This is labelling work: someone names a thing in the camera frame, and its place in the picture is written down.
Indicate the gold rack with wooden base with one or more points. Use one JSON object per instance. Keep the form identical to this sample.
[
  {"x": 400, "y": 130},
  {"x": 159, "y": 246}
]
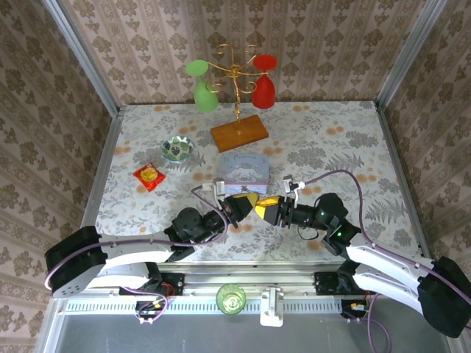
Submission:
[{"x": 239, "y": 134}]

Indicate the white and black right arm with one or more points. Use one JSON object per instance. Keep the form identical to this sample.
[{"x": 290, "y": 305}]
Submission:
[{"x": 386, "y": 268}]

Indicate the aluminium frame post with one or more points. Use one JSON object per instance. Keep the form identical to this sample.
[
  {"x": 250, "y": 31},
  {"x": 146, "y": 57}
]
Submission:
[
  {"x": 84, "y": 59},
  {"x": 412, "y": 51}
]

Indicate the leaf pattern bowl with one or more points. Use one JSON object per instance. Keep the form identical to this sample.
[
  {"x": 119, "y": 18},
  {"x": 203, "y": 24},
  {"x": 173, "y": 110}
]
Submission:
[{"x": 178, "y": 149}]

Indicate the grey metal panel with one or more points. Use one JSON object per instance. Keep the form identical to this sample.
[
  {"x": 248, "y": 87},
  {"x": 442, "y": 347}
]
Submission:
[{"x": 221, "y": 338}]

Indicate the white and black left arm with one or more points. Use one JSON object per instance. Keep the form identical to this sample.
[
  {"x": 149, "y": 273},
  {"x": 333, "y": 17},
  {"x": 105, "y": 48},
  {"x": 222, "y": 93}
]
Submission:
[{"x": 129, "y": 250}]

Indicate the aluminium table side rail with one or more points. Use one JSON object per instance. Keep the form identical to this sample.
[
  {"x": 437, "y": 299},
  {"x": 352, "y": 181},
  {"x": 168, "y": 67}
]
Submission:
[
  {"x": 401, "y": 165},
  {"x": 106, "y": 165}
]

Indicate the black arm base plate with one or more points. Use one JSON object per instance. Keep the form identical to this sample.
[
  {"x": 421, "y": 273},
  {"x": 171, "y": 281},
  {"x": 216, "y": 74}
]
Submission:
[
  {"x": 174, "y": 283},
  {"x": 325, "y": 283}
]

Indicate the blue cartoon tin box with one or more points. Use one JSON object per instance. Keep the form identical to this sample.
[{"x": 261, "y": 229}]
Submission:
[{"x": 244, "y": 171}]

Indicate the red plastic wine glass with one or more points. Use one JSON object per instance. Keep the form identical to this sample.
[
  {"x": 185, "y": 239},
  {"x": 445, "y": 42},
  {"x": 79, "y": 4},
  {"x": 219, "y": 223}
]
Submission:
[{"x": 263, "y": 93}]

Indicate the floral tablecloth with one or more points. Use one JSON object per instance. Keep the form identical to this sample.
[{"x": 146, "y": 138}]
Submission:
[{"x": 312, "y": 139}]

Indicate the green drinking cup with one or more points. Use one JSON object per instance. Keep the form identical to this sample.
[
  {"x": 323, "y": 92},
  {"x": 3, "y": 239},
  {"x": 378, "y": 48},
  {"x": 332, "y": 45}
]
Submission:
[{"x": 230, "y": 299}]

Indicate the black connector box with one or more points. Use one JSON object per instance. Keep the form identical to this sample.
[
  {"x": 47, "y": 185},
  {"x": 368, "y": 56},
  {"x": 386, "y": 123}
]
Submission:
[
  {"x": 353, "y": 307},
  {"x": 147, "y": 306}
]

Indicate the aluminium front rail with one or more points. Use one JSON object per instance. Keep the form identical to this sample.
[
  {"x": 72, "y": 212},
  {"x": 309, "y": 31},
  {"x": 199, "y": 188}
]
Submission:
[{"x": 250, "y": 279}]

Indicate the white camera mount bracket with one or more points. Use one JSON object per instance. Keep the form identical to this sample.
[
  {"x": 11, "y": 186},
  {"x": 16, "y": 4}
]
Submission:
[{"x": 271, "y": 309}]

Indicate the green plastic wine glass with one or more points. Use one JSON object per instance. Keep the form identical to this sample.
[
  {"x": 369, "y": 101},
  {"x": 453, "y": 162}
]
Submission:
[{"x": 205, "y": 97}]

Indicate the red snack packet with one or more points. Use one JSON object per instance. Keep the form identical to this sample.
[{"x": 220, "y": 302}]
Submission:
[{"x": 149, "y": 176}]

